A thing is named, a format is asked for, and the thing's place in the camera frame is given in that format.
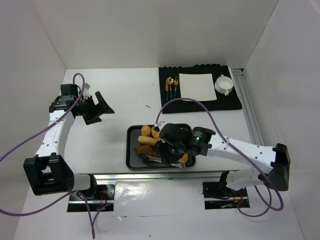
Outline gold fork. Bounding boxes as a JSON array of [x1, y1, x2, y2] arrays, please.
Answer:
[[173, 76, 179, 99]]

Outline glazed donut left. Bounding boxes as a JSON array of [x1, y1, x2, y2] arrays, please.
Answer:
[[137, 135, 158, 146]]

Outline black baking tray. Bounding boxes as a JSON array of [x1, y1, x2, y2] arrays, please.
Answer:
[[125, 123, 197, 171]]

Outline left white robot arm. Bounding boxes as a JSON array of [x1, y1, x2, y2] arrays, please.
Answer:
[[23, 84, 114, 198]]

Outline purple cable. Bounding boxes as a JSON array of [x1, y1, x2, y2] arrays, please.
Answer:
[[0, 73, 113, 240], [154, 97, 284, 219]]

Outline striped long bread roll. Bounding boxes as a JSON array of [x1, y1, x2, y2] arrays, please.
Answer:
[[150, 126, 161, 141]]

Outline black placemat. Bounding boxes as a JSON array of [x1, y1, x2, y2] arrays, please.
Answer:
[[158, 64, 243, 114]]

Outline aluminium front rail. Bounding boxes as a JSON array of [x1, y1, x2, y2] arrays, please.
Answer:
[[92, 171, 223, 182]]

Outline glazed donut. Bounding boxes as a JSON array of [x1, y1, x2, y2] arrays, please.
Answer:
[[137, 135, 158, 146], [180, 153, 189, 163]]

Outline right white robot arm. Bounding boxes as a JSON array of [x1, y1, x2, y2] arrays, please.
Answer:
[[154, 122, 291, 192]]

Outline chocolate croissant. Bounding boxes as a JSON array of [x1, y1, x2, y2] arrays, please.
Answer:
[[133, 144, 159, 158]]

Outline white cup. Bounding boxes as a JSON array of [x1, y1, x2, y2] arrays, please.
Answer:
[[214, 75, 235, 96]]

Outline gold knife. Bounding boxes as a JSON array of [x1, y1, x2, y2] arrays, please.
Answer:
[[165, 78, 169, 102]]

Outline gold spoon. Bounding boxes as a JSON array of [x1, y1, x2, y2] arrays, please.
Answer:
[[168, 77, 174, 100]]

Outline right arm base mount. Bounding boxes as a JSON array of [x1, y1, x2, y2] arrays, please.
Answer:
[[202, 182, 250, 210]]

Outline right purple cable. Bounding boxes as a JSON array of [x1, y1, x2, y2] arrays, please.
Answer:
[[154, 97, 284, 219]]

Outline metal tongs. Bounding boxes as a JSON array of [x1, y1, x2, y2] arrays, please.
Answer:
[[140, 154, 189, 169]]

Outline glazed donut right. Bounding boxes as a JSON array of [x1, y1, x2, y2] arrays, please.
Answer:
[[180, 153, 189, 163]]

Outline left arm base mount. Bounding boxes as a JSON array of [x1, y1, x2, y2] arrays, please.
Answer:
[[67, 174, 116, 213]]

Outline small round bun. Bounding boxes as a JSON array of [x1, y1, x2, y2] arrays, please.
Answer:
[[141, 125, 151, 137]]

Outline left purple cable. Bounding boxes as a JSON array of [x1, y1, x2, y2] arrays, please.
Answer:
[[0, 73, 113, 240]]

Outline white square plate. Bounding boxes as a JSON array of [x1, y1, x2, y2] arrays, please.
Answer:
[[179, 73, 217, 102]]

